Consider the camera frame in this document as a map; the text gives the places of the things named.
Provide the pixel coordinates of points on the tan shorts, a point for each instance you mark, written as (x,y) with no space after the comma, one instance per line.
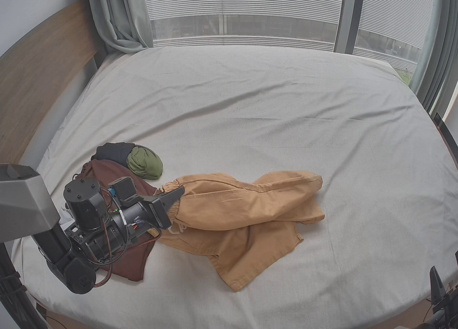
(250,213)

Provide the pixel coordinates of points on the bed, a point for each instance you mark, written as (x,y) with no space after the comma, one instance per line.
(250,105)

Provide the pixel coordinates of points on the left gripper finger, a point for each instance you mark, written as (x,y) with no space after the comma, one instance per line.
(173,195)

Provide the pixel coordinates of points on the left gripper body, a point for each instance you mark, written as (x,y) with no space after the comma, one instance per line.
(132,220)

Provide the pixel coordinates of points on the grey-green curtain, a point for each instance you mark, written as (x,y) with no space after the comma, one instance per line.
(118,5)

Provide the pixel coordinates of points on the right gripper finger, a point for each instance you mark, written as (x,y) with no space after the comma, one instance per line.
(437,286)

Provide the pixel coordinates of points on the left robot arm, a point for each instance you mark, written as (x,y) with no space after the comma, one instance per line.
(25,206)

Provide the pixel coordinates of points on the black garment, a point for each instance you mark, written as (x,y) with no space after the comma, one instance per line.
(111,154)

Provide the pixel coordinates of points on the green garment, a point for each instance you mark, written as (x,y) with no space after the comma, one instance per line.
(143,163)

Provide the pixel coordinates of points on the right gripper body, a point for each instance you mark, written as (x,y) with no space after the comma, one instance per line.
(447,311)

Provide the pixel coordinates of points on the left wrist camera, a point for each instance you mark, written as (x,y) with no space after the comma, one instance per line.
(123,186)

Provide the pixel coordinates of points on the brown garment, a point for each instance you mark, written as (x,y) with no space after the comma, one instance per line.
(132,259)

